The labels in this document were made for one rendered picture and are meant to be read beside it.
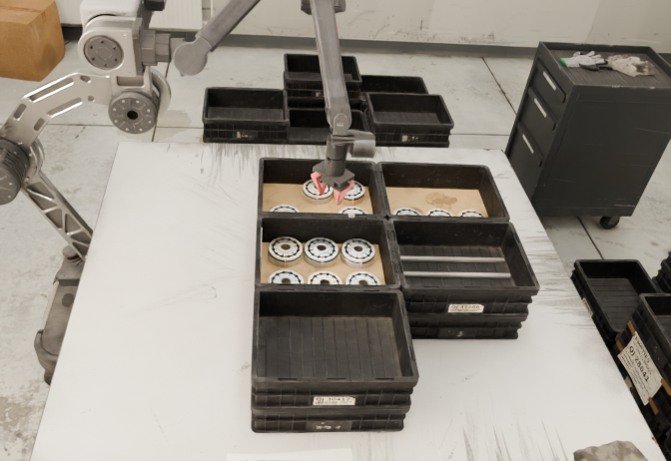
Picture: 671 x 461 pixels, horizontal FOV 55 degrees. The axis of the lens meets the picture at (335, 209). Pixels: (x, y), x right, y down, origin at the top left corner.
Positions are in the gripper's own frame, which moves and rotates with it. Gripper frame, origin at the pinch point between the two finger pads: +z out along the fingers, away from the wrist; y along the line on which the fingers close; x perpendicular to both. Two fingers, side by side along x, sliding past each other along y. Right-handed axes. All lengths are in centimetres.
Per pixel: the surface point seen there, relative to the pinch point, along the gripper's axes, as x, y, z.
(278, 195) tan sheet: -11.3, 30.5, 23.4
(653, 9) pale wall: -427, 32, 55
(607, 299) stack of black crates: -117, -66, 77
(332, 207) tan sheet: -20.1, 13.8, 23.1
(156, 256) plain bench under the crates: 29, 45, 37
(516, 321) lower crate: -24, -55, 26
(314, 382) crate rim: 41, -33, 14
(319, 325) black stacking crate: 20.8, -17.5, 23.7
